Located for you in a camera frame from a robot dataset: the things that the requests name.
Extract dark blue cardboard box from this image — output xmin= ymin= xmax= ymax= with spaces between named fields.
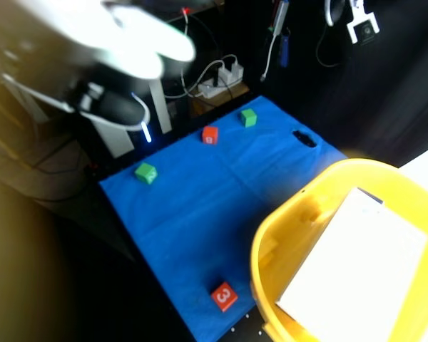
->
xmin=356 ymin=187 xmax=384 ymax=206

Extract white box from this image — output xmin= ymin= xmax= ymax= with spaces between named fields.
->
xmin=275 ymin=187 xmax=428 ymax=342

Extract yellow plastic bin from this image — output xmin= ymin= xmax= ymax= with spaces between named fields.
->
xmin=249 ymin=158 xmax=428 ymax=342

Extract red block with white print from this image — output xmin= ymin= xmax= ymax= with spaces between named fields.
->
xmin=201 ymin=126 xmax=219 ymax=145

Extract green block with white number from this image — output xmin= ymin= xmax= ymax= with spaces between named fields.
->
xmin=134 ymin=162 xmax=158 ymax=185

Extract plain green block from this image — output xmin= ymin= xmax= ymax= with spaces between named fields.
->
xmin=240 ymin=108 xmax=258 ymax=128

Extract blue usb plug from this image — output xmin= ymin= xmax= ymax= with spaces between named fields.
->
xmin=280 ymin=30 xmax=292 ymax=68

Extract blue nonwoven bag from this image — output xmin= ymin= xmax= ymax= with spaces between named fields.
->
xmin=98 ymin=95 xmax=349 ymax=342

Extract red block with number three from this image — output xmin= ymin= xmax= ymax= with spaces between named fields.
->
xmin=210 ymin=281 xmax=239 ymax=314

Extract grey usb adapter cable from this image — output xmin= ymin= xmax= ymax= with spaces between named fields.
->
xmin=260 ymin=0 xmax=290 ymax=83

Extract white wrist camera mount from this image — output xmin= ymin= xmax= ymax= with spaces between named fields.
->
xmin=345 ymin=0 xmax=381 ymax=46

